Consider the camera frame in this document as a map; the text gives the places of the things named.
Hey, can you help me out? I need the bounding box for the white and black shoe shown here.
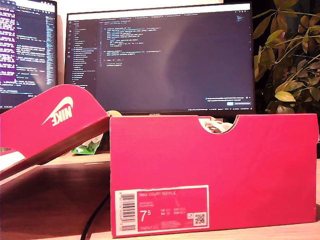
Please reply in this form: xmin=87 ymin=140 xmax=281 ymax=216
xmin=199 ymin=117 xmax=238 ymax=135

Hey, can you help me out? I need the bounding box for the red Nike shoebox with lid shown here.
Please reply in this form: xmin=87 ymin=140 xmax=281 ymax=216
xmin=0 ymin=83 xmax=320 ymax=238

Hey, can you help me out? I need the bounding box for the green leafy houseplant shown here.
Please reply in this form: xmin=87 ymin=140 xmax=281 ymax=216
xmin=252 ymin=0 xmax=320 ymax=116

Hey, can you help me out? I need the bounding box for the green and white packet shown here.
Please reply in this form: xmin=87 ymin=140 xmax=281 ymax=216
xmin=70 ymin=133 xmax=104 ymax=156

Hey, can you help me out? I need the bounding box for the computer monitor with purple window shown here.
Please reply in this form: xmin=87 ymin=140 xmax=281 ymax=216
xmin=0 ymin=0 xmax=59 ymax=115

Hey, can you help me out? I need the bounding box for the large computer monitor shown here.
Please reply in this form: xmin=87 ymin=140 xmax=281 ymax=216
xmin=63 ymin=1 xmax=257 ymax=117

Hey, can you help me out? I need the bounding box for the black cable on table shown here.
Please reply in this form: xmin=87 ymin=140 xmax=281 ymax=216
xmin=79 ymin=191 xmax=111 ymax=240

